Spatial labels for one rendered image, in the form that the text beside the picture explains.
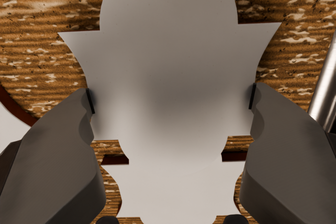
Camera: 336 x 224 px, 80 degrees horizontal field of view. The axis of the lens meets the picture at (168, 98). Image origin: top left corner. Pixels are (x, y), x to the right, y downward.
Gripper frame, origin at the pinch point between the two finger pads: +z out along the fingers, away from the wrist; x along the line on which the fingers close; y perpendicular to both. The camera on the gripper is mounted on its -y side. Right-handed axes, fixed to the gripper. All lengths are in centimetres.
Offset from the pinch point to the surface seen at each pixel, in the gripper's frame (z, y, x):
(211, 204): -0.2, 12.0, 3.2
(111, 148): 1.1, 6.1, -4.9
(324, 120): 2.6, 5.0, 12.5
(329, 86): 2.8, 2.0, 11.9
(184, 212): -0.2, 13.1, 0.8
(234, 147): 1.0, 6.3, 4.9
